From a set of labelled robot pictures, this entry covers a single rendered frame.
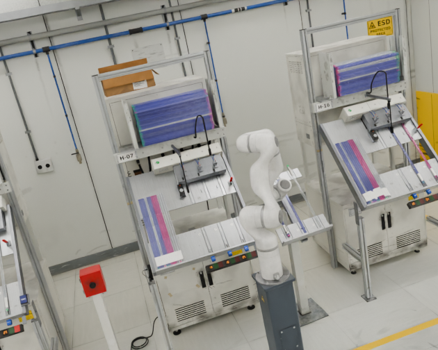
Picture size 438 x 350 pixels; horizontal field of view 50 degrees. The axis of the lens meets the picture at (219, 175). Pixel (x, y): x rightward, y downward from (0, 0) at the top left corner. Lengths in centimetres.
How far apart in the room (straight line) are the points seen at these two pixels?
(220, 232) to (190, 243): 21
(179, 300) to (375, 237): 157
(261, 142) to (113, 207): 268
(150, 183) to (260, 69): 211
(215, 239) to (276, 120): 226
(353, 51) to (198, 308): 222
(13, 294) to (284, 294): 157
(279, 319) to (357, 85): 178
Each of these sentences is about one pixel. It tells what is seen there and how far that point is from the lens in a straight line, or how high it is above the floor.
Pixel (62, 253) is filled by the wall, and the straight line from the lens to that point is 501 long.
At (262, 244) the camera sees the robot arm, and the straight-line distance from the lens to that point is 252.
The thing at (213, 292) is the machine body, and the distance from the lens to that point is 347.
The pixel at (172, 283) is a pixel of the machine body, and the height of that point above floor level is 43.
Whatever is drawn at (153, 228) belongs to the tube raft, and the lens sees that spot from 306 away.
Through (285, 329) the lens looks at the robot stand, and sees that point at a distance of 278.
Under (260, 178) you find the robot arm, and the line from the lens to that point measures 244.
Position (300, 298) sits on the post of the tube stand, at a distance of 346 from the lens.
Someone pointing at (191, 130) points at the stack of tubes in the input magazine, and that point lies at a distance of 319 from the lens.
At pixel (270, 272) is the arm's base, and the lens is 260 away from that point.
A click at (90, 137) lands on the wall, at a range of 466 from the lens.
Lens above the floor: 209
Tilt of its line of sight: 18 degrees down
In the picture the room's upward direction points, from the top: 12 degrees counter-clockwise
